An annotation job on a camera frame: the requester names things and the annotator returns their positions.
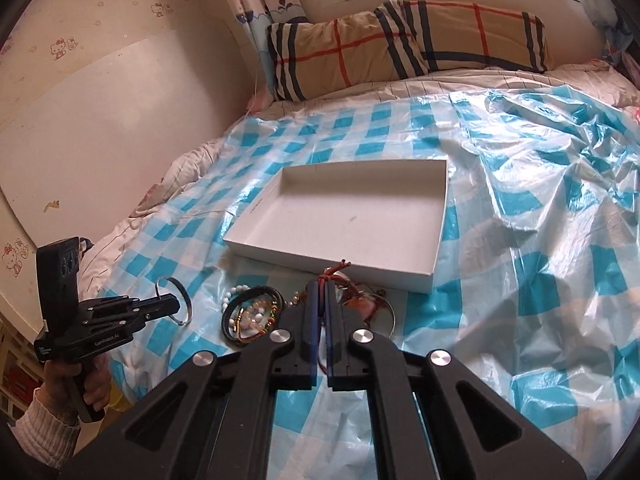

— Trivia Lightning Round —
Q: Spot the thin silver bangle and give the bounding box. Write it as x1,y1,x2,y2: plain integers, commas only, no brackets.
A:
345,280,397,335

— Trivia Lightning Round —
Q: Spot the amber bead bracelet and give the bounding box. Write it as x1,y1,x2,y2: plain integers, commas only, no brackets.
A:
232,296,303,347

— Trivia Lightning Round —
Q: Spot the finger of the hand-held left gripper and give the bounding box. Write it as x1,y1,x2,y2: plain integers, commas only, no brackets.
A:
131,295,180,308
134,305,182,319

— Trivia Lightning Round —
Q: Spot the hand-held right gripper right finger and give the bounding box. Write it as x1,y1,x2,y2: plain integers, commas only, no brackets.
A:
324,280,587,480

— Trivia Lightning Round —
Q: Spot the white quilt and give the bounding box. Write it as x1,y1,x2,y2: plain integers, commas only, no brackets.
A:
80,57,640,291

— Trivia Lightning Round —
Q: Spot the person's left forearm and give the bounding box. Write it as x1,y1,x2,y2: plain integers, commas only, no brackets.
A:
0,385,83,472

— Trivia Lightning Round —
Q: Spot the black cord bracelet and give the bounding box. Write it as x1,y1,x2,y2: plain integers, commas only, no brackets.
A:
221,285,287,344

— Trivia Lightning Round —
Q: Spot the beige plaid pillow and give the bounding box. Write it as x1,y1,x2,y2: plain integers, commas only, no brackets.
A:
375,0,552,75
266,14,432,103

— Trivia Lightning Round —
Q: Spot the white cardboard box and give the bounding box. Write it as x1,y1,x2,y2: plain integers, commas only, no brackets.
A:
222,159,449,295

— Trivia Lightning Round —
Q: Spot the red string bracelet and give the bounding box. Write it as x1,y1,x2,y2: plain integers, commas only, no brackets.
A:
317,259,386,326

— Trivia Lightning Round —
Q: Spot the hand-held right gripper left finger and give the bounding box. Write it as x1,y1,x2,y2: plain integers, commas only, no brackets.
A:
62,281,326,480

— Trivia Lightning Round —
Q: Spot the blue checkered plastic sheet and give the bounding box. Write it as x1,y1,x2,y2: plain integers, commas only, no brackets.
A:
95,82,640,480

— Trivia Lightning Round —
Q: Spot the person's left hand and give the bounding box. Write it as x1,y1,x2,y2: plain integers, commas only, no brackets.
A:
42,354,112,427

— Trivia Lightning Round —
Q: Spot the white board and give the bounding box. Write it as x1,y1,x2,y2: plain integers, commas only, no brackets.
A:
0,25,267,250

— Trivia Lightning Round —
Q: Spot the wide silver bangle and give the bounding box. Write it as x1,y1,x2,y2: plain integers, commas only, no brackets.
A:
155,276,194,326

